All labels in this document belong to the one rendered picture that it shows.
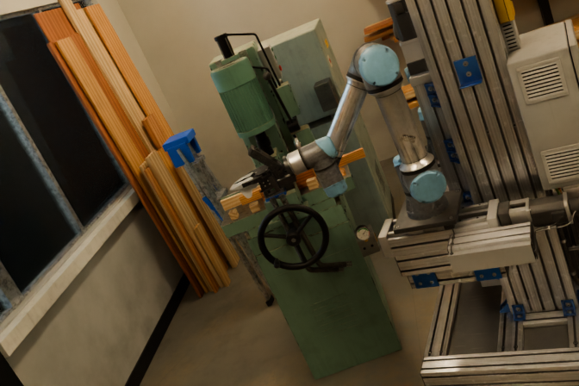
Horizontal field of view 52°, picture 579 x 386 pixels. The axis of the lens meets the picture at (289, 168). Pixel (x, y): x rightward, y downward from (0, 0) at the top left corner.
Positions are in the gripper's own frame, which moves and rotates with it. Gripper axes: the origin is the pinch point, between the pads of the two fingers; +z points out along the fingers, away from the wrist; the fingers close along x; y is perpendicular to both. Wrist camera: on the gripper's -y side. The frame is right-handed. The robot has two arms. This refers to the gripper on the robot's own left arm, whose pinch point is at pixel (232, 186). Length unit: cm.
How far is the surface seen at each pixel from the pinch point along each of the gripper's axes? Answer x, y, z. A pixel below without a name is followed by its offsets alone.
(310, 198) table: 51, 38, -15
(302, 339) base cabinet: 49, 99, 19
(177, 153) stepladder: 138, 16, 50
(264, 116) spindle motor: 64, 0, -12
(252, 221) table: 52, 36, 12
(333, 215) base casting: 51, 49, -20
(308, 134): 84, 22, -24
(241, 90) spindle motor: 62, -15, -9
